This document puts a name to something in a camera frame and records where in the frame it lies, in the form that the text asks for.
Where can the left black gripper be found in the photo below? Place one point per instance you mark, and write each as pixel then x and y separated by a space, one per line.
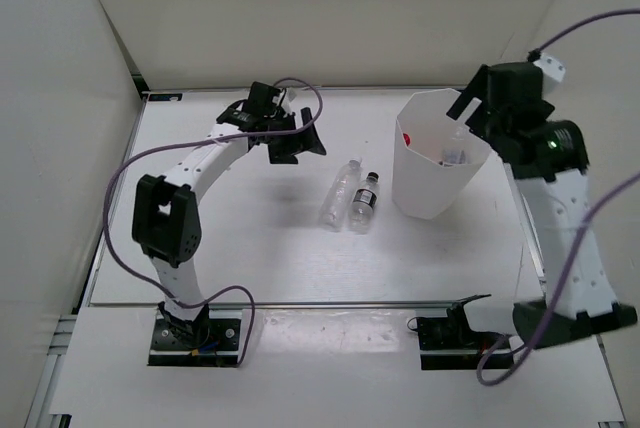
pixel 306 140

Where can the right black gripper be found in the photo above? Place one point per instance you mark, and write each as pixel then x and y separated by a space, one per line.
pixel 475 89

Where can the bottle with blue-white label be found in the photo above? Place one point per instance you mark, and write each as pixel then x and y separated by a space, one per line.
pixel 454 151

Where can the clear bottle white cap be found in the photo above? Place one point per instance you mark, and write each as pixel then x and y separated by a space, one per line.
pixel 334 207

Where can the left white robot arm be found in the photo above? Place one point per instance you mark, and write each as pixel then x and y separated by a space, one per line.
pixel 166 221

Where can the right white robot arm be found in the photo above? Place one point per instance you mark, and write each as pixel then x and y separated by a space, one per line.
pixel 549 163

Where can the white octagonal bin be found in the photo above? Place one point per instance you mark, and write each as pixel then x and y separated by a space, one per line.
pixel 421 188

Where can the clear bottle black cap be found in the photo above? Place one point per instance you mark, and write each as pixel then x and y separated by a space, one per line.
pixel 362 207

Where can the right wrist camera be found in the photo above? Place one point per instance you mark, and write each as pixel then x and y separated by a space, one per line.
pixel 526 82

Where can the aluminium frame rail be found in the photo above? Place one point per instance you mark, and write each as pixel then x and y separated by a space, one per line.
pixel 528 227

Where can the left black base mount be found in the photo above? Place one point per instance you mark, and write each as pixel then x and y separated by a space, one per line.
pixel 208 341

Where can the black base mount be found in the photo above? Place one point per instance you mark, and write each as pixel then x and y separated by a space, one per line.
pixel 457 339
pixel 208 341

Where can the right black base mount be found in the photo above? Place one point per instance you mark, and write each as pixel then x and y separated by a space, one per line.
pixel 457 339

